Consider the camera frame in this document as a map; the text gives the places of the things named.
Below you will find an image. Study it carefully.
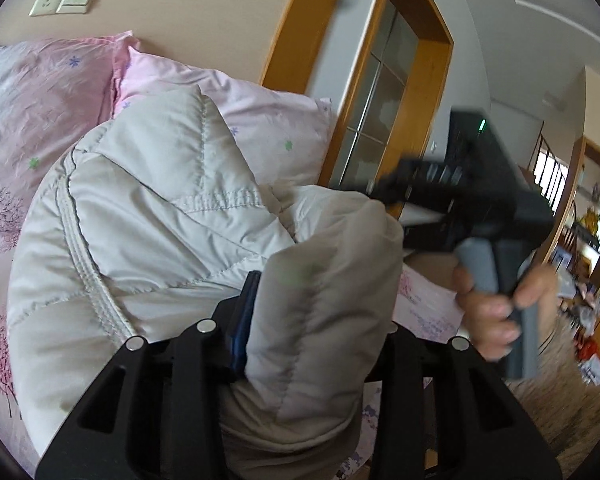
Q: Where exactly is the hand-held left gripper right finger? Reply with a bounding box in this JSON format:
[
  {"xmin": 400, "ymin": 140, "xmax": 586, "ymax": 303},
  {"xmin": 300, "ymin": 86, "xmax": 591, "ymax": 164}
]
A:
[{"xmin": 365, "ymin": 322, "xmax": 563, "ymax": 480}]

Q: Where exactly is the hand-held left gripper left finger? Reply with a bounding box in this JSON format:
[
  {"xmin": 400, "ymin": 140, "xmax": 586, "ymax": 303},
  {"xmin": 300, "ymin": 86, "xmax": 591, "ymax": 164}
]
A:
[{"xmin": 35, "ymin": 270, "xmax": 263, "ymax": 480}]

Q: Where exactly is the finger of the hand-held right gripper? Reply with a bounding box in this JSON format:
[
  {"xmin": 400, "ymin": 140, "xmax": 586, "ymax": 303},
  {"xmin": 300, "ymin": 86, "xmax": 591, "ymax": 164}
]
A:
[{"xmin": 365, "ymin": 157, "xmax": 453, "ymax": 207}]

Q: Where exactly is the beige padded jacket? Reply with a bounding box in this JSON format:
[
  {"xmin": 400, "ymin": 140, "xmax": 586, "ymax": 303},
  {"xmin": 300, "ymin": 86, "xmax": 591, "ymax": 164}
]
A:
[{"xmin": 7, "ymin": 84, "xmax": 406, "ymax": 480}]

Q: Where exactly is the person's right forearm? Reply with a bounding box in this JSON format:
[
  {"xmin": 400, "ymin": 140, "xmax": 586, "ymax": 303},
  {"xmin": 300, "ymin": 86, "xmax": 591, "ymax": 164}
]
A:
[{"xmin": 500, "ymin": 305, "xmax": 600, "ymax": 480}]

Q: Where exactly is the person's right hand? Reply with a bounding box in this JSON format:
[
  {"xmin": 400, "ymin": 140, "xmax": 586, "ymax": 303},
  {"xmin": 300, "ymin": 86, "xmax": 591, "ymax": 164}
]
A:
[{"xmin": 452, "ymin": 260, "xmax": 561, "ymax": 363}]

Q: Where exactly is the stair railing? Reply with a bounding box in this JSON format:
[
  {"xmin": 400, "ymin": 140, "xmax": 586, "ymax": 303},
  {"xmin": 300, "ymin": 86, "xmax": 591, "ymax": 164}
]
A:
[{"xmin": 525, "ymin": 120, "xmax": 573, "ymax": 211}]

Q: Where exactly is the pink floral pillow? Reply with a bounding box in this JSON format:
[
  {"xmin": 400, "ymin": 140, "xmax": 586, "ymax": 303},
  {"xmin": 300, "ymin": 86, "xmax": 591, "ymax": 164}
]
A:
[
  {"xmin": 0, "ymin": 30, "xmax": 141, "ymax": 241},
  {"xmin": 112, "ymin": 46, "xmax": 338, "ymax": 188}
]

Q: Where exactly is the wooden glass panel door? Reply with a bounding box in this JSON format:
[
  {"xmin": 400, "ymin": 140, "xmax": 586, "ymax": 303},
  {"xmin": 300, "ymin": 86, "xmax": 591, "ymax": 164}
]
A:
[{"xmin": 260, "ymin": 0, "xmax": 455, "ymax": 221}]

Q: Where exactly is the pink floral bed sheet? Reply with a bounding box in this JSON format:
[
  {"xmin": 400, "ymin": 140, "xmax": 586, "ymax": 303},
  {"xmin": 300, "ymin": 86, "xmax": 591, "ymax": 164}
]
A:
[{"xmin": 0, "ymin": 180, "xmax": 466, "ymax": 480}]

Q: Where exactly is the wooden doorway frame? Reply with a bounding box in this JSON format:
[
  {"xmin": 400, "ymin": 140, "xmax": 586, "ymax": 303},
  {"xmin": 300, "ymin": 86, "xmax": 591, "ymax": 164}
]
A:
[{"xmin": 547, "ymin": 136, "xmax": 600, "ymax": 306}]

